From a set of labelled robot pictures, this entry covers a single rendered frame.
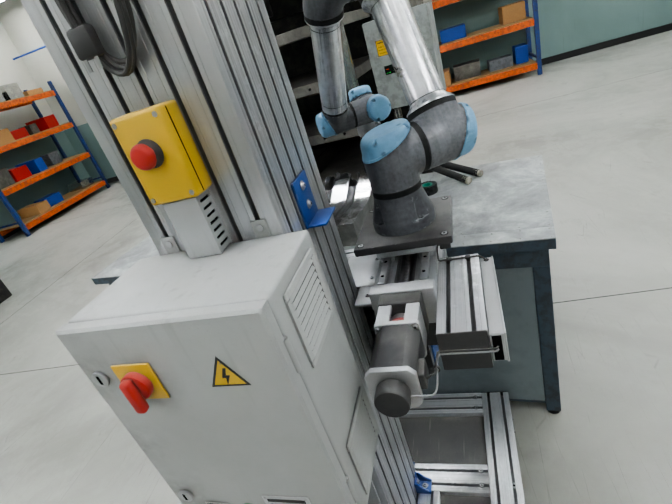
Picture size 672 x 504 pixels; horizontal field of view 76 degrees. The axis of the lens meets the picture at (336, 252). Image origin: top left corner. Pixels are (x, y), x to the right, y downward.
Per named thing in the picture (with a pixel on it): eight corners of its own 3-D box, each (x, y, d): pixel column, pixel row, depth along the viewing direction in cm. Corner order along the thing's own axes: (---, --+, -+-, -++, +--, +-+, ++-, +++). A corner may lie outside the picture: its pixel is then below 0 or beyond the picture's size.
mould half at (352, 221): (359, 245, 154) (349, 211, 148) (296, 251, 165) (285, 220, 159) (390, 189, 194) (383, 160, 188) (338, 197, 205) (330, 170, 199)
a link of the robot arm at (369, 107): (362, 129, 127) (350, 126, 136) (396, 117, 128) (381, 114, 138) (355, 103, 123) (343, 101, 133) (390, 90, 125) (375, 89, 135)
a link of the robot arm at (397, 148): (363, 187, 105) (348, 132, 99) (412, 167, 107) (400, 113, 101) (382, 199, 94) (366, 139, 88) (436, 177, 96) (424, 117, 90)
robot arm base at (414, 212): (435, 230, 96) (426, 189, 91) (370, 240, 101) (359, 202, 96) (436, 202, 108) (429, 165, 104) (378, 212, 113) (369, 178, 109)
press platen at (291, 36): (336, 27, 198) (332, 15, 195) (161, 86, 244) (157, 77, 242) (374, 15, 253) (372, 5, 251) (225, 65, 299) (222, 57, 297)
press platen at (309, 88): (348, 84, 206) (346, 73, 204) (177, 131, 253) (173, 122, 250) (384, 59, 265) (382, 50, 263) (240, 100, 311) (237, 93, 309)
